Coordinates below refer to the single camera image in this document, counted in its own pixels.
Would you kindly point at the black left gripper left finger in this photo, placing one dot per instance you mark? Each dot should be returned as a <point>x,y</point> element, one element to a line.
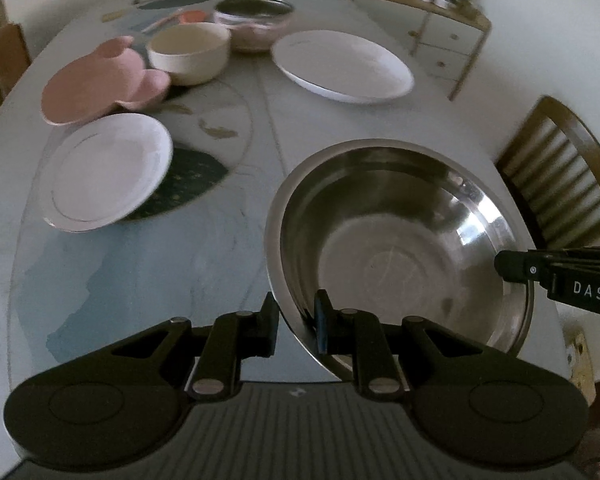
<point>221,348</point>

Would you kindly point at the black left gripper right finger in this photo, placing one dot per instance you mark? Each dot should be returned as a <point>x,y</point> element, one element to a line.
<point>359,335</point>

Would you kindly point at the large stainless steel bowl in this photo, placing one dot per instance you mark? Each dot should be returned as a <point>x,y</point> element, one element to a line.
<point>394,229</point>

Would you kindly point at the white plate with rim line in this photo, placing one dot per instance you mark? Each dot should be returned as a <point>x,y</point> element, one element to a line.
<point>104,171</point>

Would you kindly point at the cream ceramic bowl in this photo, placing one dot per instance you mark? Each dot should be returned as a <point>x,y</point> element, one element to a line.
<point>191,54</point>

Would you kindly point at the pink bear-shaped plate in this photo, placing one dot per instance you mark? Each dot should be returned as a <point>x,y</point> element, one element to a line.
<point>113,75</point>

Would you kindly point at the wooden chair right side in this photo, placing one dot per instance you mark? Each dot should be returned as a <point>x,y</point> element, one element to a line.
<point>552,169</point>

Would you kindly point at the white drawer cabinet wooden top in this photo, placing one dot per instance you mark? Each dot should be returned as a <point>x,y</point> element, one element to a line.
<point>445,42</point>

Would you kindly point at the orange correction tape dispenser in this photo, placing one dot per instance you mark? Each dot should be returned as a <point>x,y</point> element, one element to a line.
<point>192,16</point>

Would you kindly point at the pink pen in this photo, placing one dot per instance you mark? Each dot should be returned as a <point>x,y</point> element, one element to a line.
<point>161,22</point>

